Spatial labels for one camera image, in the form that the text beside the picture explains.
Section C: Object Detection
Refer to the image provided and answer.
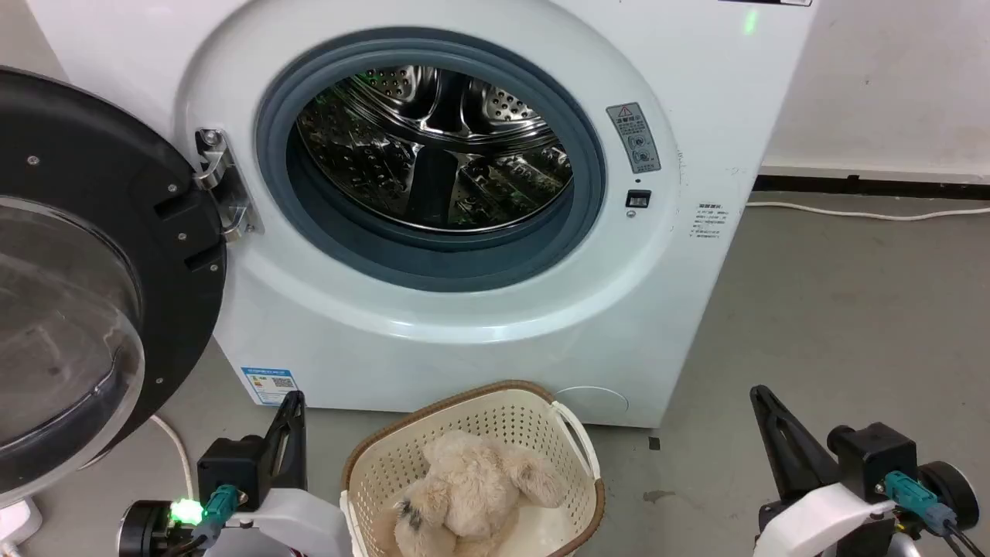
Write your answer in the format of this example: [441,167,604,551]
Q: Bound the grey warning sticker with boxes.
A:
[606,102,662,175]

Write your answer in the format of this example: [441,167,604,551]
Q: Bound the white front-load washing machine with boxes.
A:
[26,0,819,429]

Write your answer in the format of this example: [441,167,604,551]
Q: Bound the cream plastic laundry basket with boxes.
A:
[340,380,606,557]

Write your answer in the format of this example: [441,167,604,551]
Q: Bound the teal left cable connector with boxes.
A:
[200,484,242,539]

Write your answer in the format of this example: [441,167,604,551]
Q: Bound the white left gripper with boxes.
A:
[118,391,353,557]

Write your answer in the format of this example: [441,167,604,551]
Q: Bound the teal cable connector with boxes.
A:
[200,484,242,539]
[883,470,958,536]

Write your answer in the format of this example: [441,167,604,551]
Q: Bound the chrome door hinge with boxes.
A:
[193,128,256,243]

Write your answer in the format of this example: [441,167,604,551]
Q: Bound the white power cord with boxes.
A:
[149,414,195,504]

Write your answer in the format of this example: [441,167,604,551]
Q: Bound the white floor cable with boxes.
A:
[746,200,990,222]

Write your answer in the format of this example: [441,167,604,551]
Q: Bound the black round washer door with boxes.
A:
[0,67,228,501]

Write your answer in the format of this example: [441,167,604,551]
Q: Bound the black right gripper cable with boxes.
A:
[945,525,990,557]

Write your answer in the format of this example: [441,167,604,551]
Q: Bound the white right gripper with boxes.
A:
[749,384,981,557]

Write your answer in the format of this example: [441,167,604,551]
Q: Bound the blue white energy label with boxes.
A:
[241,366,299,407]

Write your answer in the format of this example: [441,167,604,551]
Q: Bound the teal right cable connector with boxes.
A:
[883,470,958,536]

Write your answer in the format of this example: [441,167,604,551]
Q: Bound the beige plush teddy toy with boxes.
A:
[374,430,567,557]

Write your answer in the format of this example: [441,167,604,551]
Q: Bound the white power strip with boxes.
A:
[0,497,43,557]

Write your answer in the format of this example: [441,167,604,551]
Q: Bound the grey rubber door gasket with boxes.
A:
[255,28,607,293]

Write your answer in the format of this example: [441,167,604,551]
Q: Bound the stainless steel washer drum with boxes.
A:
[295,65,575,232]

